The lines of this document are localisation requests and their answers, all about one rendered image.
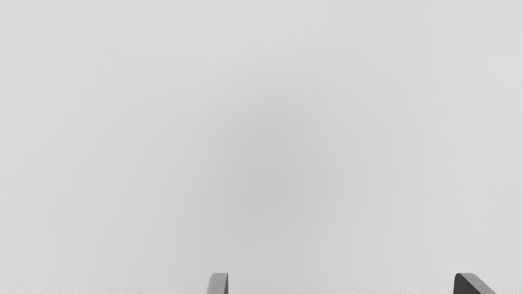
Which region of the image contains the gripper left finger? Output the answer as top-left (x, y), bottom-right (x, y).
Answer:
top-left (206, 272), bottom-right (229, 294)

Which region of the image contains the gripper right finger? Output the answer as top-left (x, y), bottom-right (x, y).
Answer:
top-left (453, 272), bottom-right (498, 294)

